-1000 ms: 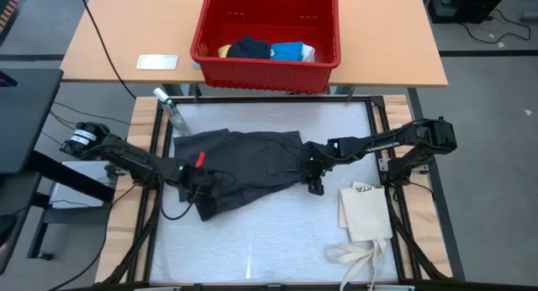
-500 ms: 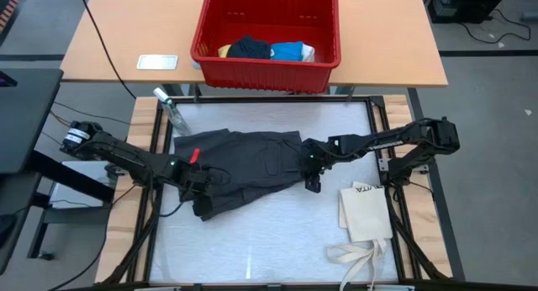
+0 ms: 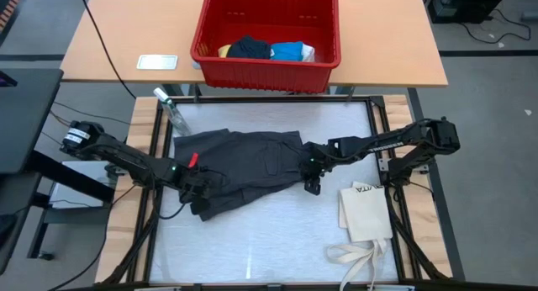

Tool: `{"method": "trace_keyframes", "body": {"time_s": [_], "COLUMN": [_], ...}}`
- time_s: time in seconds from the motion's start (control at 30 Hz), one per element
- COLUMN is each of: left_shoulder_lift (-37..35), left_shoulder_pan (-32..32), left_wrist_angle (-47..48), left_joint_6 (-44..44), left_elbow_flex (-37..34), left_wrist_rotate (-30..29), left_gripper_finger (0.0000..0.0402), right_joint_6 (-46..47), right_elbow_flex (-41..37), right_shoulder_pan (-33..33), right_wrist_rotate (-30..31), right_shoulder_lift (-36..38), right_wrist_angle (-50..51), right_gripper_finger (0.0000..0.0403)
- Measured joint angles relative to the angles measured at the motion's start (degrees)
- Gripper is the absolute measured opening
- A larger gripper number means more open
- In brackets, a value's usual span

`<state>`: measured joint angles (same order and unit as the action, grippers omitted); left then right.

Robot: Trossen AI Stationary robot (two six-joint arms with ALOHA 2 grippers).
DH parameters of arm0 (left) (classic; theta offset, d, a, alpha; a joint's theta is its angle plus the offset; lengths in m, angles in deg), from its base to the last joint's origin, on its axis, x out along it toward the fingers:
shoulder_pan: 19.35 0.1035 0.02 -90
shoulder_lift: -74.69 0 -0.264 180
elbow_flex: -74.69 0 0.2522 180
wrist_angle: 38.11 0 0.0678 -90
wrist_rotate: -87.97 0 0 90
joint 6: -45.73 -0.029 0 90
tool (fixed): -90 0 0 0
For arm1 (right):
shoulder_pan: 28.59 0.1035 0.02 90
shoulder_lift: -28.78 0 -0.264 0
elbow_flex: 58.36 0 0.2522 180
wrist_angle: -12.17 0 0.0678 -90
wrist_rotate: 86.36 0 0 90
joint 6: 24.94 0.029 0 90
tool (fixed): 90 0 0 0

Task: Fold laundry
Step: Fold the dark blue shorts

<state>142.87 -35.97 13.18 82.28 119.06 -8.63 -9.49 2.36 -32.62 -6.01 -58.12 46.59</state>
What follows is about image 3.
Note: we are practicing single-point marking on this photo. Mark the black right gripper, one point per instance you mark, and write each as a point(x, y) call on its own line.
point(315, 158)

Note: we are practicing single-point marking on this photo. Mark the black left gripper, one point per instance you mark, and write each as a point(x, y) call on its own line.
point(197, 183)

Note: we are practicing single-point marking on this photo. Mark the dark grey pants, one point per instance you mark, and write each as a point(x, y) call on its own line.
point(248, 165)

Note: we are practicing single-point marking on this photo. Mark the blue t-shirt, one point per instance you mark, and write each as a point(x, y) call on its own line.
point(287, 51)

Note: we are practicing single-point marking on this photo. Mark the navy garment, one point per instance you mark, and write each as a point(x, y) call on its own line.
point(249, 48)

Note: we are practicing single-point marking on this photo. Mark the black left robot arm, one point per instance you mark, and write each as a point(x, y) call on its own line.
point(122, 154)

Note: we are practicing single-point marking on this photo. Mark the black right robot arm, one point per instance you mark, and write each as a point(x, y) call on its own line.
point(378, 146)

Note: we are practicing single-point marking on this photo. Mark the red plastic laundry basket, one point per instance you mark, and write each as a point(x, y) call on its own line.
point(269, 13)

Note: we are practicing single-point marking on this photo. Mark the small red tag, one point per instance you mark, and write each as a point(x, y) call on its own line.
point(193, 160)

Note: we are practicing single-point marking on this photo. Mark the cream canvas tote bag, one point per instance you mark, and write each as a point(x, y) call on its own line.
point(365, 215)

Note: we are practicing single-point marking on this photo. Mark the clear spray bottle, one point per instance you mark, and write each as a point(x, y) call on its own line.
point(174, 114)

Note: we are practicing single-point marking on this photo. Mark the white garment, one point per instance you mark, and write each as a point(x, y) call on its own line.
point(308, 52)

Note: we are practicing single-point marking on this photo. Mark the white label card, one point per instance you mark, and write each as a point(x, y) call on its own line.
point(156, 61)

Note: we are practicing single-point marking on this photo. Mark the yellow garment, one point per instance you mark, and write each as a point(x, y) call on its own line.
point(223, 51)

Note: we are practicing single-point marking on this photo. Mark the light wooden desk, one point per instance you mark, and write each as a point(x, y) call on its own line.
point(378, 38)

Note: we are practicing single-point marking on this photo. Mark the black side desk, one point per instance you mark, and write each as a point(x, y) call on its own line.
point(25, 118)

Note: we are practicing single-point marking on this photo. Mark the orange ribbed strip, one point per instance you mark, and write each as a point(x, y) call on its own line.
point(12, 5)

